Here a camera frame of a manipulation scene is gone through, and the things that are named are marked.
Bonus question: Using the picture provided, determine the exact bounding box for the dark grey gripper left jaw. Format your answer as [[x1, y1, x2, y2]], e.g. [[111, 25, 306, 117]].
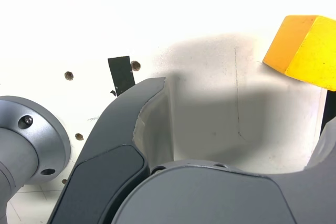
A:
[[48, 77, 174, 224]]

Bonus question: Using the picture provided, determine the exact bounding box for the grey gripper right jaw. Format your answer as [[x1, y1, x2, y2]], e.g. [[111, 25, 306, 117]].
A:
[[111, 115, 336, 224]]

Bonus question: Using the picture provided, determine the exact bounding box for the yellow cube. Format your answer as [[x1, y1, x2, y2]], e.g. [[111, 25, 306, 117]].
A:
[[262, 15, 336, 91]]

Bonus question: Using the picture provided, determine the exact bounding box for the black tape strip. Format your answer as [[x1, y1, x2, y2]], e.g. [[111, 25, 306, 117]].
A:
[[107, 56, 136, 97]]

